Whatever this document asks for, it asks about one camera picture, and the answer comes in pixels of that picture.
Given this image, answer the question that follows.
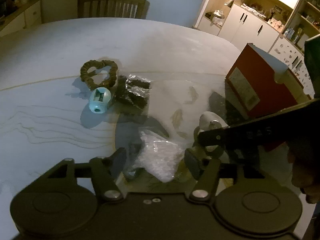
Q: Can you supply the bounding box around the clear bubble plastic bag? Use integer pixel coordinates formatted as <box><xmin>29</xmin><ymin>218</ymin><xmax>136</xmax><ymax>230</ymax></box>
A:
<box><xmin>133</xmin><ymin>128</ymin><xmax>184</xmax><ymax>183</ymax></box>

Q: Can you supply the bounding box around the light blue round toy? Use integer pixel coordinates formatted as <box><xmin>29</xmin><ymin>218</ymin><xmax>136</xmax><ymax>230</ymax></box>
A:
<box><xmin>88</xmin><ymin>87</ymin><xmax>112</xmax><ymax>114</ymax></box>

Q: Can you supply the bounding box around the dark crinkled plastic packet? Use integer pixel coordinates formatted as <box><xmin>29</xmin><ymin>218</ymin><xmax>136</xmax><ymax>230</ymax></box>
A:
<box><xmin>114</xmin><ymin>74</ymin><xmax>151</xmax><ymax>110</ymax></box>

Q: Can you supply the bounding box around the person right hand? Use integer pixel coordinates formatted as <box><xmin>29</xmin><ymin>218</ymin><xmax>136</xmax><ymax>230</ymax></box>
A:
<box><xmin>287</xmin><ymin>141</ymin><xmax>319</xmax><ymax>204</ymax></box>

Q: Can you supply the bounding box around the red cardboard shoe box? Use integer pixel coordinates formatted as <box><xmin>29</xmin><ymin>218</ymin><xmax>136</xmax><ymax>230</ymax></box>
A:
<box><xmin>226</xmin><ymin>43</ymin><xmax>311</xmax><ymax>119</ymax></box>

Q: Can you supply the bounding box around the white fridge with magnets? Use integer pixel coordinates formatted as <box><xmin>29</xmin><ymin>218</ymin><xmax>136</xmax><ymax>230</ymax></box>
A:
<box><xmin>269</xmin><ymin>35</ymin><xmax>315</xmax><ymax>99</ymax></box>

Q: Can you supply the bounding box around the dark wooden chair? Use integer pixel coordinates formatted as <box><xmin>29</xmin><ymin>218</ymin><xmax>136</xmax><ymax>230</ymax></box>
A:
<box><xmin>78</xmin><ymin>0</ymin><xmax>150</xmax><ymax>20</ymax></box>

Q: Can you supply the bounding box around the white wall cabinet unit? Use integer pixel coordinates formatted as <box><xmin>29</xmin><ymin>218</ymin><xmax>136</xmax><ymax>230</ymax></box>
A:
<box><xmin>195</xmin><ymin>0</ymin><xmax>307</xmax><ymax>53</ymax></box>

